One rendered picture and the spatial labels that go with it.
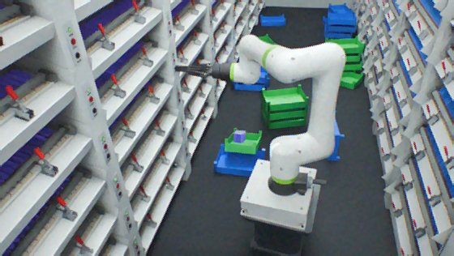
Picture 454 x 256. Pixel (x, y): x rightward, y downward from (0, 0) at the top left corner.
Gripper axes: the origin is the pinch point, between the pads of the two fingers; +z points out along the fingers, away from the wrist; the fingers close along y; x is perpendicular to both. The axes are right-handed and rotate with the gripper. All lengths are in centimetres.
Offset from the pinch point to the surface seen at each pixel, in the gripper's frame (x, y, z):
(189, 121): -45.3, 17.2, 6.5
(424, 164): -23, -26, -115
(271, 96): -59, 79, -38
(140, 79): 12.0, -35.2, 4.7
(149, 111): -6.8, -30.6, 6.1
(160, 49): 12.8, -5.8, 7.3
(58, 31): 48, -74, 4
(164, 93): -7.0, -14.0, 5.4
